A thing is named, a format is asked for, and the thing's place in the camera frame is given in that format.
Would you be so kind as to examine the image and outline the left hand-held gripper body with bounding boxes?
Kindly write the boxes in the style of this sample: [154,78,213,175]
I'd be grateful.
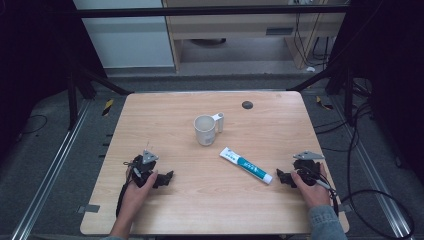
[123,149,160,188]

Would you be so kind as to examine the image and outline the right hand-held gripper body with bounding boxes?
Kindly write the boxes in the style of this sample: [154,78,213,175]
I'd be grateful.
[292,150,326,188]

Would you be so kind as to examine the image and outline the person's right hand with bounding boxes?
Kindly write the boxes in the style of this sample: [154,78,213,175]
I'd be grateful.
[290,162,332,210]

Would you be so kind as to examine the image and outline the person's left hand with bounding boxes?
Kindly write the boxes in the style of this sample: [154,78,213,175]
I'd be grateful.
[118,167,159,219]

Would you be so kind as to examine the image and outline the white and teal toothpaste tube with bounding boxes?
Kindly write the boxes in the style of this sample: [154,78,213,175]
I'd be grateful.
[218,146,274,186]

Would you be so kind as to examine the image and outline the yellow and black tape strip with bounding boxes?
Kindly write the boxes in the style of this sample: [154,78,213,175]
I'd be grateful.
[315,95,334,112]
[101,98,115,118]

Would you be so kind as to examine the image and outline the grey tape piece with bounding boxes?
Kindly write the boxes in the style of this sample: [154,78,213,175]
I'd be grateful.
[77,203,101,215]

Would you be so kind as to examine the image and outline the black metal stand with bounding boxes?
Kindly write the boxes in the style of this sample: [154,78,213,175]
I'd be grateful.
[285,61,372,127]
[65,64,135,132]

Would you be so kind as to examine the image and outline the dark curtain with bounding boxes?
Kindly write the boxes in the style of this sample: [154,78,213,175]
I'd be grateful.
[0,0,108,164]
[328,0,424,188]

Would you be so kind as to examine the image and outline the white cabinet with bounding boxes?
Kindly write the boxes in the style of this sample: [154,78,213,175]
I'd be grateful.
[72,0,176,70]

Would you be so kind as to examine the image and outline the light wooden desk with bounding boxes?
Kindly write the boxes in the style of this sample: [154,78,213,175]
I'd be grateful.
[162,0,349,73]

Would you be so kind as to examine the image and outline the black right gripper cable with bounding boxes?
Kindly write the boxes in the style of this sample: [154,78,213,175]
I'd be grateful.
[308,168,340,218]

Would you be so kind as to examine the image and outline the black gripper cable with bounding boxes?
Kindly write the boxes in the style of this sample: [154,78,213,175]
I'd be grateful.
[308,168,340,218]
[114,179,132,218]

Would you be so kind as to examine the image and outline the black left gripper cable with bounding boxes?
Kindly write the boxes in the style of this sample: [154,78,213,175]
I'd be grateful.
[114,179,132,218]

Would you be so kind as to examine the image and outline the white cup with handle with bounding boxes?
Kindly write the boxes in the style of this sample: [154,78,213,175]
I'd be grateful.
[193,112,225,147]

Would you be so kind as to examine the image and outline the aluminium floor rail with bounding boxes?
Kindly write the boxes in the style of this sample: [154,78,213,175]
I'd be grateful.
[329,95,413,240]
[9,99,92,240]

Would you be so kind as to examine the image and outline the thin black floor cable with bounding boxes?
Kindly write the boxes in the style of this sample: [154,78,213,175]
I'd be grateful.
[20,114,49,136]

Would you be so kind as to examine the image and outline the black looped floor cable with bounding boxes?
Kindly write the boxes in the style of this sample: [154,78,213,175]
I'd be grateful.
[339,189,416,240]

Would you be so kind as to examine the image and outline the black hanging desk cables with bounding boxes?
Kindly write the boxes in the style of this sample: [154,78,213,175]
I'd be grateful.
[293,0,334,69]

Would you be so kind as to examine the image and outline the black horizontal frame bar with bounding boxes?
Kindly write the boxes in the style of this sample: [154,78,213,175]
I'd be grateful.
[74,5,350,19]

